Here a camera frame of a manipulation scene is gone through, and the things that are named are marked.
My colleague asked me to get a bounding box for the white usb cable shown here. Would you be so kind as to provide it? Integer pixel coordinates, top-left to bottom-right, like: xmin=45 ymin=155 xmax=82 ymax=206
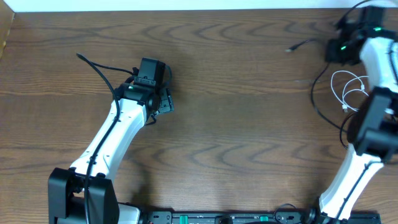
xmin=330 ymin=70 xmax=371 ymax=113

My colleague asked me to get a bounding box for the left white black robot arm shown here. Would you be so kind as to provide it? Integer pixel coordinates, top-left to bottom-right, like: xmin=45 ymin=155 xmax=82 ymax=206
xmin=48 ymin=83 xmax=174 ymax=223

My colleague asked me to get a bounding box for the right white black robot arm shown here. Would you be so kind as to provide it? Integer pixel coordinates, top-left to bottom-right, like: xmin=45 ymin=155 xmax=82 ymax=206
xmin=307 ymin=27 xmax=397 ymax=223

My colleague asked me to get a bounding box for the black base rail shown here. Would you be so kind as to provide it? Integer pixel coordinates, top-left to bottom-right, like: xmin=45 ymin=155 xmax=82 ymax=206
xmin=136 ymin=210 xmax=382 ymax=224

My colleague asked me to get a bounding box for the black usb cable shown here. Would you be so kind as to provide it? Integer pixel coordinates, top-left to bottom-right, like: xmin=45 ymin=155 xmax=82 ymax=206
xmin=285 ymin=37 xmax=348 ymax=131

